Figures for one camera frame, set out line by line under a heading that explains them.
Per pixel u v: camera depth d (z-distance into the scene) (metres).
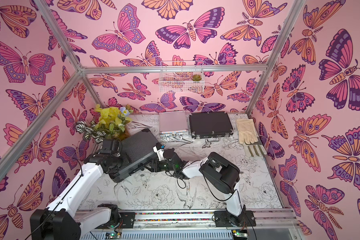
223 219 0.73
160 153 0.81
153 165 0.76
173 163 0.71
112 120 0.85
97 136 0.84
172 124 1.13
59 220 0.39
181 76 0.95
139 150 0.90
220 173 0.51
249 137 1.03
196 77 0.92
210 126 1.07
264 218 0.75
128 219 0.73
